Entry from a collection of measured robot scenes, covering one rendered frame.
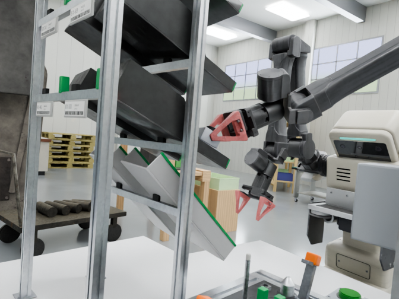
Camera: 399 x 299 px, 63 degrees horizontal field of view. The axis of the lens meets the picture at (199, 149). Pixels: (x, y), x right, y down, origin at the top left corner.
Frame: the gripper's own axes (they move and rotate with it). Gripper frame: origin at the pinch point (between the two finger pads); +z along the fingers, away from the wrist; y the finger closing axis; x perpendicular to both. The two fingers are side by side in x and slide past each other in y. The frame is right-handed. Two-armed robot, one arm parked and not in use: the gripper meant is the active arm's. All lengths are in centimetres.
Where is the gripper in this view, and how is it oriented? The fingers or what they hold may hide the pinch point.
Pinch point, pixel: (209, 136)
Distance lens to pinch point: 70.6
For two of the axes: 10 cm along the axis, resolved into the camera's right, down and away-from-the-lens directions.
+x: 3.3, 9.3, 1.6
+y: 4.2, 0.0, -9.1
